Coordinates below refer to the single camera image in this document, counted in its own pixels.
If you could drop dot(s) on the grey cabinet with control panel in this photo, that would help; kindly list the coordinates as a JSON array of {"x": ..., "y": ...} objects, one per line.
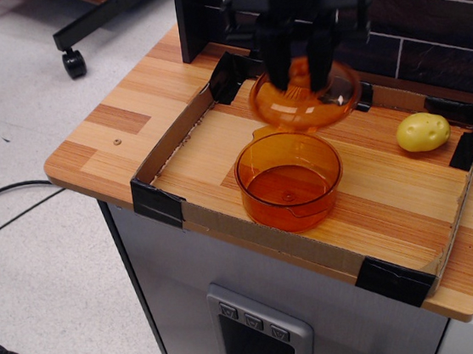
[{"x": 202, "y": 295}]

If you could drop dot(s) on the yellow toy potato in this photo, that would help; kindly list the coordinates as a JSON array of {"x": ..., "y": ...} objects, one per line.
[{"x": 423, "y": 132}]

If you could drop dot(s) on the cardboard fence with black tape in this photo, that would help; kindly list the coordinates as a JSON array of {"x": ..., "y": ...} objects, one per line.
[{"x": 396, "y": 216}]

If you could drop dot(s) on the orange transparent pot lid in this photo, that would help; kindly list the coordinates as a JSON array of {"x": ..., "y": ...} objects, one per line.
[{"x": 300, "y": 109}]

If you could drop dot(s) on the black rolling stand leg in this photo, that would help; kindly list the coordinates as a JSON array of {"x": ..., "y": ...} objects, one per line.
[{"x": 101, "y": 13}]

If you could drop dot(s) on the orange transparent plastic pot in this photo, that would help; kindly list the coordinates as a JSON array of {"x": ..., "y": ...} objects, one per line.
[{"x": 288, "y": 181}]

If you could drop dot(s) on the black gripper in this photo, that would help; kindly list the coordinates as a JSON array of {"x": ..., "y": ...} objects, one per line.
[{"x": 272, "y": 25}]

